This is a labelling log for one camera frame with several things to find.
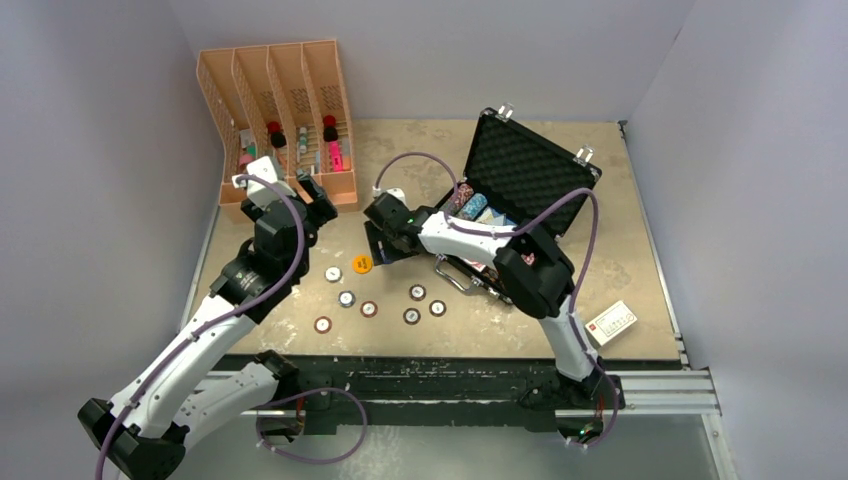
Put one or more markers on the peach plastic desk organizer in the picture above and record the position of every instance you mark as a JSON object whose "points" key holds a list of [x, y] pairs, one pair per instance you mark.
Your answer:
{"points": [[295, 84]]}

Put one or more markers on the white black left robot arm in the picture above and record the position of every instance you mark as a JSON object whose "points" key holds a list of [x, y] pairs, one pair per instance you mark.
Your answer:
{"points": [[146, 429]]}

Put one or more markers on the blue white poker chip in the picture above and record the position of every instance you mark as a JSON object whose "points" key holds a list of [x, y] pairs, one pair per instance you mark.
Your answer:
{"points": [[346, 299]]}

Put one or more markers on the red black marker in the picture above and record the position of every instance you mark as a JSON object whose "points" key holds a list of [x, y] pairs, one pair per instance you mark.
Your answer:
{"points": [[276, 135], [330, 132]]}

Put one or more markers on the pink highlighter marker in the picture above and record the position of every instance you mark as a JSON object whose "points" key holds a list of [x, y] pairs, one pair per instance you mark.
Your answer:
{"points": [[336, 156]]}

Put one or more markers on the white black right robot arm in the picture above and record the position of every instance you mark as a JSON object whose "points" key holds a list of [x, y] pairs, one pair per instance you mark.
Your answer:
{"points": [[535, 274]]}

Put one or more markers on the blue playing card deck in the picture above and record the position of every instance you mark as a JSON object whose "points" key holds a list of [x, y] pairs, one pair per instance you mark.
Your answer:
{"points": [[490, 216]]}

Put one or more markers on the black aluminium poker case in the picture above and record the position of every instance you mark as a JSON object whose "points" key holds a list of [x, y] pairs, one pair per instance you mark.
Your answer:
{"points": [[526, 176]]}

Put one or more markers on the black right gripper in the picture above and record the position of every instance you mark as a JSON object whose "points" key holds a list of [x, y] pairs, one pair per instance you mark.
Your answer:
{"points": [[392, 253]]}

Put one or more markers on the red white poker chip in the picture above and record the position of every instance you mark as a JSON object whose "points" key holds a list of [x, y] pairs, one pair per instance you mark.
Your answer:
{"points": [[369, 309], [322, 325]]}

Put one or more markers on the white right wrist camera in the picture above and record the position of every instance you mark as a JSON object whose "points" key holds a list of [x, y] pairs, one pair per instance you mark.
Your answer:
{"points": [[395, 192]]}

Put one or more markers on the grey white poker chip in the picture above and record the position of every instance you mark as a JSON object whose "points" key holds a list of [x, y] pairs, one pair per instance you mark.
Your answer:
{"points": [[333, 274]]}

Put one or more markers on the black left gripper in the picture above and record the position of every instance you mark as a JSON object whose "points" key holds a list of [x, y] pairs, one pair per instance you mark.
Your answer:
{"points": [[316, 194]]}

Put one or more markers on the orange dealer button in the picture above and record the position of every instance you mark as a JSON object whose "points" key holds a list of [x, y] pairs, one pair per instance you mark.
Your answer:
{"points": [[362, 264]]}

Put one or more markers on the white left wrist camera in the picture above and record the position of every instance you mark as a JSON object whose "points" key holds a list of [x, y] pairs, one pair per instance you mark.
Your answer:
{"points": [[263, 181]]}

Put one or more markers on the black metal base rail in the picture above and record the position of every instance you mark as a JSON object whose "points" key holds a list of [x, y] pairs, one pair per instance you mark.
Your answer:
{"points": [[334, 391]]}

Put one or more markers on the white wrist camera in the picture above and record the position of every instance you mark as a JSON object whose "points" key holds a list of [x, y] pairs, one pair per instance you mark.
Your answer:
{"points": [[395, 192], [263, 181]]}

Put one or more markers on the white playing card box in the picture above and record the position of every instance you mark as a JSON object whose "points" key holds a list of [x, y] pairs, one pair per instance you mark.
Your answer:
{"points": [[611, 323]]}

